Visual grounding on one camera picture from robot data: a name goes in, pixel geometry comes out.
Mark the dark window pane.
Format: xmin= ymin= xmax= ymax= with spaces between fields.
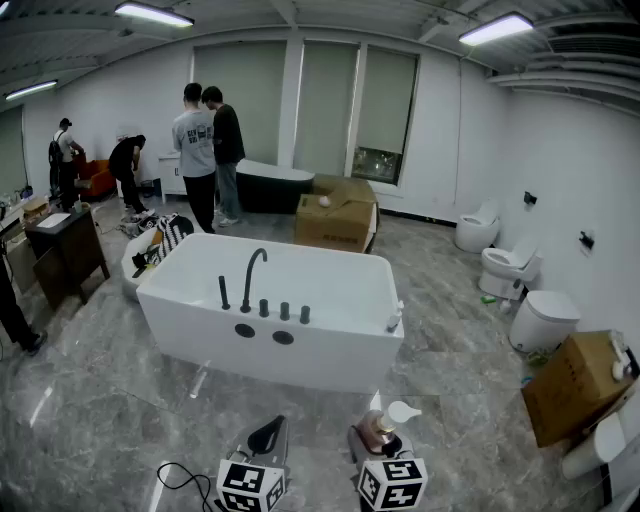
xmin=351 ymin=145 xmax=405 ymax=186

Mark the white flat basin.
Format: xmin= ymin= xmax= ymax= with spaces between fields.
xmin=35 ymin=212 xmax=72 ymax=230

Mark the white shower head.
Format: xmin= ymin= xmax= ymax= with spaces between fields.
xmin=608 ymin=332 xmax=632 ymax=381

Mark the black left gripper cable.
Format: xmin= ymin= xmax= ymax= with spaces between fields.
xmin=157 ymin=462 xmax=224 ymax=512

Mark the small white round tub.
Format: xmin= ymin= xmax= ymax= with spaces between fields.
xmin=121 ymin=227 xmax=176 ymax=304

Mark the black curved faucet spout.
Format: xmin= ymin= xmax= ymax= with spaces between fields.
xmin=240 ymin=247 xmax=269 ymax=315

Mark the black oval bathtub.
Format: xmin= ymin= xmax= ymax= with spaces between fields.
xmin=234 ymin=158 xmax=316 ymax=215

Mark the white rectangular bathtub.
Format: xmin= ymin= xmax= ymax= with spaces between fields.
xmin=135 ymin=232 xmax=405 ymax=396

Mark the grey roller blind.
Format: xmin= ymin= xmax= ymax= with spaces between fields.
xmin=294 ymin=42 xmax=360 ymax=176
xmin=192 ymin=42 xmax=289 ymax=166
xmin=357 ymin=44 xmax=420 ymax=156

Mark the ceiling light panel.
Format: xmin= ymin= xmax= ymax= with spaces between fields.
xmin=113 ymin=0 xmax=195 ymax=29
xmin=4 ymin=79 xmax=59 ymax=101
xmin=458 ymin=12 xmax=535 ymax=47

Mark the dark wooden vanity cabinet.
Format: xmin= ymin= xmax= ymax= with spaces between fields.
xmin=24 ymin=208 xmax=111 ymax=311

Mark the white ceramic cylinder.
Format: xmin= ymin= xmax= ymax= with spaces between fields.
xmin=560 ymin=399 xmax=640 ymax=481

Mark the orange armchair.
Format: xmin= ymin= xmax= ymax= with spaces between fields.
xmin=74 ymin=153 xmax=119 ymax=201

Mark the tall cardboard box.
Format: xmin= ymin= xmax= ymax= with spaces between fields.
xmin=520 ymin=329 xmax=640 ymax=449

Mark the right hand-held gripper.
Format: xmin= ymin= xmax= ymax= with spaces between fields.
xmin=348 ymin=424 xmax=429 ymax=512

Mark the white round toilet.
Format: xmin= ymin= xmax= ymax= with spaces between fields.
xmin=453 ymin=199 xmax=501 ymax=254

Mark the small clear pump bottle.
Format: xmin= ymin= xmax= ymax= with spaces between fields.
xmin=385 ymin=299 xmax=405 ymax=334

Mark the black white striped cloth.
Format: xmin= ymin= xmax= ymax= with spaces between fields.
xmin=149 ymin=212 xmax=195 ymax=266

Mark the large open cardboard box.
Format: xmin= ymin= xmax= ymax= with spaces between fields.
xmin=293 ymin=174 xmax=380 ymax=255

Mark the white closed-lid toilet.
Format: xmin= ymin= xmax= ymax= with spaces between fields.
xmin=508 ymin=289 xmax=582 ymax=354

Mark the white toilet brush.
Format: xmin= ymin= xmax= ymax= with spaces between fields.
xmin=499 ymin=279 xmax=522 ymax=315

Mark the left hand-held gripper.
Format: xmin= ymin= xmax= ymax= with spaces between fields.
xmin=215 ymin=415 xmax=290 ymax=512

